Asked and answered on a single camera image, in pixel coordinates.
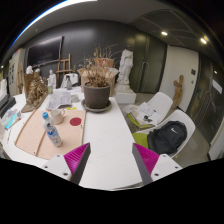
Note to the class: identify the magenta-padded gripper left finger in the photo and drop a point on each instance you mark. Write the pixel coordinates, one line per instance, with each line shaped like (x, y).
(76, 157)

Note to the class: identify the open printed booklet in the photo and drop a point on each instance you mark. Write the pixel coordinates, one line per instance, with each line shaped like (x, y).
(60, 100)

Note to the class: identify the flat round red coaster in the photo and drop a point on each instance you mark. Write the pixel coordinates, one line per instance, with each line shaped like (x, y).
(75, 121)

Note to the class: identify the black wall screen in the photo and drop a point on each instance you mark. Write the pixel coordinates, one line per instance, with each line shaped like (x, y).
(45, 51)

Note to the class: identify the black machine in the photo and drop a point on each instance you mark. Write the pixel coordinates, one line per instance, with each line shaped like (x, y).
(6, 105)

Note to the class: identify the pale wooden board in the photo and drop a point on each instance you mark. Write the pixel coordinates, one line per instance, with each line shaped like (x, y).
(30, 133)

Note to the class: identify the black backpack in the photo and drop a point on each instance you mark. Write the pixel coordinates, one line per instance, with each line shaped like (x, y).
(166, 136)

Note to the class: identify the small yellow strip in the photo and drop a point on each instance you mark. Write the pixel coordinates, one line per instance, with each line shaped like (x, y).
(71, 108)

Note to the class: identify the white blue-capped drink bottle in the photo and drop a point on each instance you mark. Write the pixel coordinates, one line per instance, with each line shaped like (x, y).
(52, 131)

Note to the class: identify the white green-labelled bottle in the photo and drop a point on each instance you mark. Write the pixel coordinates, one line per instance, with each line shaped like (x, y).
(50, 90)

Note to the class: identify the white chair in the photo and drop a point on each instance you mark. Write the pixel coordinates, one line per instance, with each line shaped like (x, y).
(161, 101)
(181, 116)
(75, 80)

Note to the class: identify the grey spray bottle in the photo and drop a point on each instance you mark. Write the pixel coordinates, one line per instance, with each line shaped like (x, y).
(69, 83)

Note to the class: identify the brown cardboard box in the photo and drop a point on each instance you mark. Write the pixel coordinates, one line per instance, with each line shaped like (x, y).
(111, 83)

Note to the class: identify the stack of papers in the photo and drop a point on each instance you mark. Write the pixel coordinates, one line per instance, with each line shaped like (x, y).
(143, 111)

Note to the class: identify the wooden figure sculpture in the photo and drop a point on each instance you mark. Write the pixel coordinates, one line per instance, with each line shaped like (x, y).
(178, 90)

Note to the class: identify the round ceiling spotlight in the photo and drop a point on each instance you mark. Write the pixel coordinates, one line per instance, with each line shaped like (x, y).
(164, 33)
(203, 40)

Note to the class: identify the white cabinet with pictures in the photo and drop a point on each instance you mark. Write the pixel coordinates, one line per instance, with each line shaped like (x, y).
(15, 71)

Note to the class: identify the grey plant saucer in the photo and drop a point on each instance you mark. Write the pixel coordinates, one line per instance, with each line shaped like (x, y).
(96, 110)

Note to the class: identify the white ceramic mug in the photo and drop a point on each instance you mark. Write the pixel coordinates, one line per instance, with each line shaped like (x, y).
(57, 116)

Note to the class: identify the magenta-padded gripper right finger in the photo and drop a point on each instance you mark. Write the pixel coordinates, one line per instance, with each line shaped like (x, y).
(147, 157)

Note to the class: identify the small wooden easel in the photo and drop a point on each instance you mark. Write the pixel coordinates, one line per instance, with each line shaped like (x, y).
(21, 78)

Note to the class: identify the tall white plaster statue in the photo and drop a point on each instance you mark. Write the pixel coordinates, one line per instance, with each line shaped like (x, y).
(125, 66)

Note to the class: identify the brown relief sculpture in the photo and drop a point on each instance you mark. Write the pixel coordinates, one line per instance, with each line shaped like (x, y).
(36, 93)

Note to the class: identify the green seat cushion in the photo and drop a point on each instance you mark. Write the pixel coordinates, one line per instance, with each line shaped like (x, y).
(133, 121)
(140, 140)

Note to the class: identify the white plaster bust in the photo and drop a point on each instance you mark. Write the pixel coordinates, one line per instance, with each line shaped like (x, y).
(29, 69)

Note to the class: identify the small white plaster figure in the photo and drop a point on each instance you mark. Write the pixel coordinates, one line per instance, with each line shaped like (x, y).
(52, 79)

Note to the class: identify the dried plant in grey pot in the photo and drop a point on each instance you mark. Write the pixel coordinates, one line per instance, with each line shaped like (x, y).
(96, 96)

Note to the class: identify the colourful printed book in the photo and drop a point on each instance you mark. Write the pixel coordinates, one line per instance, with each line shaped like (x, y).
(10, 119)

